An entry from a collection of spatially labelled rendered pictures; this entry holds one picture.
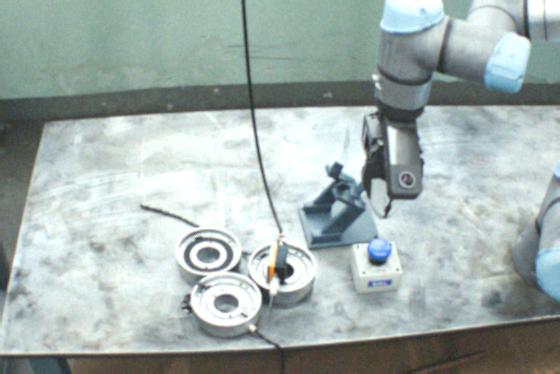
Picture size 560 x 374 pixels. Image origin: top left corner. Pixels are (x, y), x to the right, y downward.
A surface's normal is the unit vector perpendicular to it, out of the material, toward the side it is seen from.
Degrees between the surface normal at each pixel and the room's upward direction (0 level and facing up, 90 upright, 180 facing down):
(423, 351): 0
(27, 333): 0
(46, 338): 0
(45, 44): 90
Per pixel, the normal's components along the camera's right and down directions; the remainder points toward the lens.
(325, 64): 0.10, 0.67
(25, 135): 0.02, -0.74
